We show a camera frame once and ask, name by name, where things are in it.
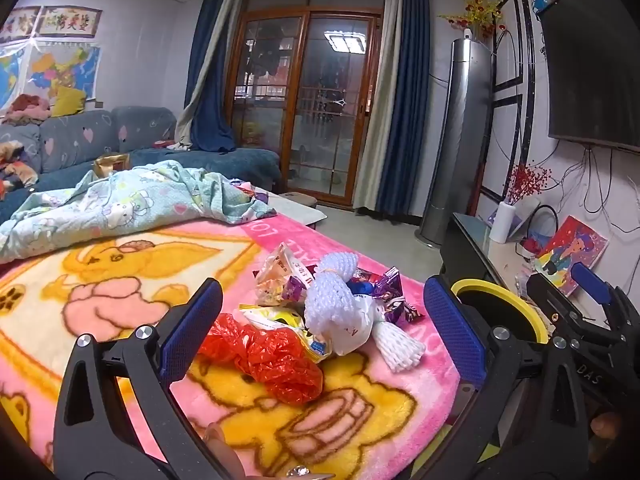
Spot wall mounted television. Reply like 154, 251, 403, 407
540, 0, 640, 153

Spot beige curtain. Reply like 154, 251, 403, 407
172, 0, 246, 151
352, 0, 405, 211

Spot blue grey heart sofa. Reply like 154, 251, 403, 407
0, 106, 283, 211

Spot pink bear printed blanket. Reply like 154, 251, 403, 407
0, 210, 461, 480

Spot television cabinet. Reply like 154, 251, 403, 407
440, 212, 551, 301

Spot orange white snack packet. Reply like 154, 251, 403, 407
255, 242, 321, 308

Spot colourful figure painting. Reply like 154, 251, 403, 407
532, 215, 610, 297

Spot white plastic bag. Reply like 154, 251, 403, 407
327, 295, 386, 356

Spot red plastic bag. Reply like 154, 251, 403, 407
197, 312, 325, 407

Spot hanging black cables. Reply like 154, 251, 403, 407
560, 145, 640, 236

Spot gold gift bag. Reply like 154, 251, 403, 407
92, 152, 132, 178

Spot white top coffee table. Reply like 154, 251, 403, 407
267, 199, 328, 231

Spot wooden glass sliding door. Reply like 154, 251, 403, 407
225, 0, 388, 206

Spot blue curtain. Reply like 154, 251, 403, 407
187, 0, 238, 153
375, 0, 432, 221

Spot silver tower air conditioner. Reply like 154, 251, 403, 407
415, 36, 493, 250

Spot yellow white snack packet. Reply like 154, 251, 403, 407
237, 302, 333, 363

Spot purple snack wrapper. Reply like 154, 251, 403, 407
372, 266, 403, 306
282, 275, 308, 306
385, 297, 426, 328

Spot embroidered wall poster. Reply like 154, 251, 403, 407
0, 7, 42, 43
39, 6, 103, 37

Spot person's right hand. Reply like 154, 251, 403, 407
590, 410, 623, 441

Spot white ribbed vase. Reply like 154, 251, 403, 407
489, 201, 517, 245

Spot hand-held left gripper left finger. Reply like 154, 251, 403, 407
52, 277, 236, 480

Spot country wall map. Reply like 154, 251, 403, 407
25, 45, 103, 101

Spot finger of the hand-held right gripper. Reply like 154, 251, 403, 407
571, 262, 626, 326
526, 272, 608, 343

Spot pale picture canvas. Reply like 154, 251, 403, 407
487, 195, 541, 241

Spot light green cartoon blanket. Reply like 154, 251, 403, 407
0, 160, 278, 266

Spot world wall map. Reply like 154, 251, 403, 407
0, 42, 26, 111

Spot red clothes pile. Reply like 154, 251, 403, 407
2, 92, 53, 126

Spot red berry branches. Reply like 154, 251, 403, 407
505, 162, 553, 206

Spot white foam net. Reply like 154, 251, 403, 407
302, 252, 361, 333
370, 317, 427, 375

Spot brown round stool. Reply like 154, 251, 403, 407
277, 191, 318, 208

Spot red patterned packet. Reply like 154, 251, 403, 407
235, 182, 271, 206

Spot yellow pillow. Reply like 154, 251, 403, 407
50, 86, 87, 117

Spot yellow red artificial flowers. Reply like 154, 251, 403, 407
437, 0, 506, 41

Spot yellow rimmed waste bin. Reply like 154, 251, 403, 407
447, 278, 551, 346

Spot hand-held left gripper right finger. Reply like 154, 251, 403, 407
415, 275, 608, 480

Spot multicoloured clothes pile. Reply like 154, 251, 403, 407
0, 140, 41, 196

